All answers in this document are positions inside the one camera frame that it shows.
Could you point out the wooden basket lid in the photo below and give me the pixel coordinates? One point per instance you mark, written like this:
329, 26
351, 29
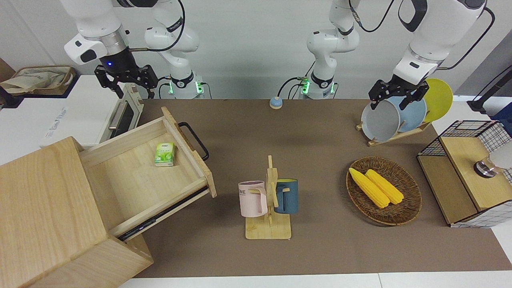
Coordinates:
476, 184

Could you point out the light wooden drawer cabinet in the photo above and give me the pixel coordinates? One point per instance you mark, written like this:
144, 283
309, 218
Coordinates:
44, 224

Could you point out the brown tray with cloth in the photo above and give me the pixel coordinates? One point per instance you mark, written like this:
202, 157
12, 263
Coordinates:
36, 78

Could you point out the yellow plate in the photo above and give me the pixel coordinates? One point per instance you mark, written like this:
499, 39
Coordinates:
440, 100

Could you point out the pink mug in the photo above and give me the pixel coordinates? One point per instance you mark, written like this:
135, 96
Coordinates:
252, 200

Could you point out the yellow corn cob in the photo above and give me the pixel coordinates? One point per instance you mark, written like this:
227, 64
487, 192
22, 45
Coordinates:
370, 188
386, 186

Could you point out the light blue plate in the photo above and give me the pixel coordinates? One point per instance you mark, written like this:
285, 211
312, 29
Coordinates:
414, 114

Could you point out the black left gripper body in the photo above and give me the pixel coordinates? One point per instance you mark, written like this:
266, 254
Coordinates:
400, 87

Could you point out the grey plate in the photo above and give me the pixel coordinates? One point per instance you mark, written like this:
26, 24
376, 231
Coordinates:
380, 122

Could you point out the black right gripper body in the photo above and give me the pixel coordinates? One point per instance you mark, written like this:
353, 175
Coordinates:
120, 66

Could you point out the black pole stand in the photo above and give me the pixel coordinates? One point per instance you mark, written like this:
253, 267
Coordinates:
490, 90

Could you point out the blue mug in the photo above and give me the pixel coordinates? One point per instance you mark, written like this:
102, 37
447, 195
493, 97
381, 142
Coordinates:
288, 198

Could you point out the wooden mug tree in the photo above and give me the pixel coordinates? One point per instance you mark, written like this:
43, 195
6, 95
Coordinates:
268, 230

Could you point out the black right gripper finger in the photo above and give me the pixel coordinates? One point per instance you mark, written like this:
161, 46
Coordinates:
120, 91
151, 94

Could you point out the blue object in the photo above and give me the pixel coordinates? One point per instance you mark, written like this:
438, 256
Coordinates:
504, 114

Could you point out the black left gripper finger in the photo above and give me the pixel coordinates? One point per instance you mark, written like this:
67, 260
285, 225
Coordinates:
404, 103
374, 104

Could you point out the black drawer slide rail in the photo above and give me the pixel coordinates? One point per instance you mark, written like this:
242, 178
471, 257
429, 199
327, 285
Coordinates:
160, 217

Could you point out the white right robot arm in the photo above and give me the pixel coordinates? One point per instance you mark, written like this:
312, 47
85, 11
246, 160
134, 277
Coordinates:
92, 20

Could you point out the green tissue pack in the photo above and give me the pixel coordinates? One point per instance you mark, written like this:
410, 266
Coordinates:
164, 155

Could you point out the brown table mat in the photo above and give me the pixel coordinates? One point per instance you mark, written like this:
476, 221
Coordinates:
320, 132

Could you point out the brown wicker basket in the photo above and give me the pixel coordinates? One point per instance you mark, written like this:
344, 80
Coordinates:
404, 212

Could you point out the wooden plate rack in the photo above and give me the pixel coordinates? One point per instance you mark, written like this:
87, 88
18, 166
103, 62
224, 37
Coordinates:
400, 138

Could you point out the light wooden drawer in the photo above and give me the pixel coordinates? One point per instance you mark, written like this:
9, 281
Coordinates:
132, 180

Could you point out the blue call bell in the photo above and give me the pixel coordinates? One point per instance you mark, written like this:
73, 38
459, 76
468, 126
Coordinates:
276, 103

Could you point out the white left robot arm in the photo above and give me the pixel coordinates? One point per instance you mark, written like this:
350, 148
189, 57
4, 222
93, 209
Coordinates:
440, 24

